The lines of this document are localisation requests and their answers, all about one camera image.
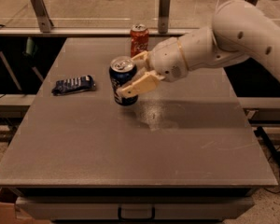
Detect middle metal rail bracket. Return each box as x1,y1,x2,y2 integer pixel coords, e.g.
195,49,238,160
158,0,171,34

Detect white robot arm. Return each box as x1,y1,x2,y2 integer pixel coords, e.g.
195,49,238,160
117,0,280,98

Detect orange soda can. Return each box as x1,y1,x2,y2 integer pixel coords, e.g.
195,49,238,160
130,23,149,57

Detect black stand leg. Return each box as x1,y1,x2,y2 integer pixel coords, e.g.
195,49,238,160
256,126,280,193

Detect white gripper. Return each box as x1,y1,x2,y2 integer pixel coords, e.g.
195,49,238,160
116,37,189,98

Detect blue pepsi can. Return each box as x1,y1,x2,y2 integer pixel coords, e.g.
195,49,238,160
109,56,138,106

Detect grey drawer with handle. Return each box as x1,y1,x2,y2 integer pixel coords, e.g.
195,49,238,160
16,197,254,221

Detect left metal rail bracket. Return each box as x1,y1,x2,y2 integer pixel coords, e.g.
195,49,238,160
30,0,53,33

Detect blue rxbar blueberry wrapper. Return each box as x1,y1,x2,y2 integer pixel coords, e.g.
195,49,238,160
51,75,96,96

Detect cardboard box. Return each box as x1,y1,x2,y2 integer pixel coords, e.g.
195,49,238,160
0,189,51,224

